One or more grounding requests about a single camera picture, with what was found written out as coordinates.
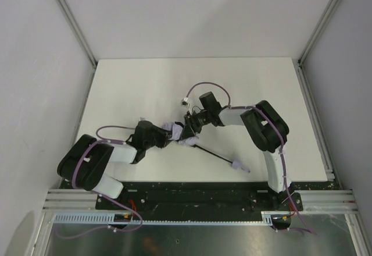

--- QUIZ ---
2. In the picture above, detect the grey slotted cable duct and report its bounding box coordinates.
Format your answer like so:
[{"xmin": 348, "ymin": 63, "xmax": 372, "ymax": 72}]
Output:
[{"xmin": 53, "ymin": 211, "xmax": 274, "ymax": 226}]

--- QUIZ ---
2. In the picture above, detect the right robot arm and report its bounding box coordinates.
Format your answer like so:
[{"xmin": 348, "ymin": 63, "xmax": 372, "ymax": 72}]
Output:
[{"xmin": 176, "ymin": 92, "xmax": 291, "ymax": 193}]

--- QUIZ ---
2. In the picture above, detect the lavender folding umbrella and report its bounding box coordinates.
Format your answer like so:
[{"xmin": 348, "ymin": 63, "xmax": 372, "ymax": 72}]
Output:
[{"xmin": 162, "ymin": 120, "xmax": 251, "ymax": 173}]

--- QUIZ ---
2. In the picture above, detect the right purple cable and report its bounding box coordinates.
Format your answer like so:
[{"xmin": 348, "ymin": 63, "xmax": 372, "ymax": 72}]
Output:
[{"xmin": 184, "ymin": 81, "xmax": 318, "ymax": 236}]

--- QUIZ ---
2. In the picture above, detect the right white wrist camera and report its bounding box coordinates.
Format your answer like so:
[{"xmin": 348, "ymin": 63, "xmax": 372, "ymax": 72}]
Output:
[{"xmin": 181, "ymin": 97, "xmax": 192, "ymax": 115}]

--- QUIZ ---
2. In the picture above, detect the aluminium frame post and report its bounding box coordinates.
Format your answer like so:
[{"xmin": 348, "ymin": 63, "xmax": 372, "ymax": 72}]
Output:
[
  {"xmin": 42, "ymin": 0, "xmax": 98, "ymax": 67},
  {"xmin": 299, "ymin": 0, "xmax": 354, "ymax": 62}
]

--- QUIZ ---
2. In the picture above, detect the right aluminium frame post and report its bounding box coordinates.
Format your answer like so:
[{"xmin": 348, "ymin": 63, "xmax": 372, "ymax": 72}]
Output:
[{"xmin": 299, "ymin": 0, "xmax": 354, "ymax": 62}]

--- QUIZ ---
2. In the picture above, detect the purple cable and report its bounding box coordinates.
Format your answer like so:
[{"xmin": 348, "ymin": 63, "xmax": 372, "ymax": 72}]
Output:
[
  {"xmin": 55, "ymin": 125, "xmax": 143, "ymax": 239},
  {"xmin": 184, "ymin": 81, "xmax": 318, "ymax": 236}
]

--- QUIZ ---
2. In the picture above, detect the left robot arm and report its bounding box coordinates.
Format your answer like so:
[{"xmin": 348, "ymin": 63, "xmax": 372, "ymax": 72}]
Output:
[{"xmin": 57, "ymin": 120, "xmax": 183, "ymax": 199}]

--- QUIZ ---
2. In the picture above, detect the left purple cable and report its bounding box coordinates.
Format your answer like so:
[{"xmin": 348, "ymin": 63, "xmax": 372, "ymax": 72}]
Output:
[{"xmin": 55, "ymin": 125, "xmax": 143, "ymax": 239}]

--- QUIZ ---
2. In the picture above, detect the left aluminium frame post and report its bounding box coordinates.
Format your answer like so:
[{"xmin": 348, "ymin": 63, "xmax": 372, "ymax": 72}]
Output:
[{"xmin": 42, "ymin": 0, "xmax": 98, "ymax": 67}]

